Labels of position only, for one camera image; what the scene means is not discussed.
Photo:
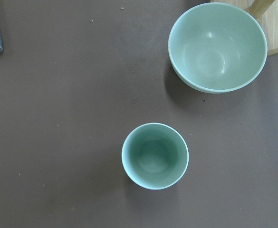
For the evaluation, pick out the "mint green cup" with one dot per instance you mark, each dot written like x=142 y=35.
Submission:
x=155 y=156

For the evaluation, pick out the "large mint green bowl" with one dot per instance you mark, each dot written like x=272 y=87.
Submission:
x=191 y=48

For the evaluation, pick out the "wooden stand with post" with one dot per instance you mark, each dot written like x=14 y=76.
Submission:
x=277 y=26

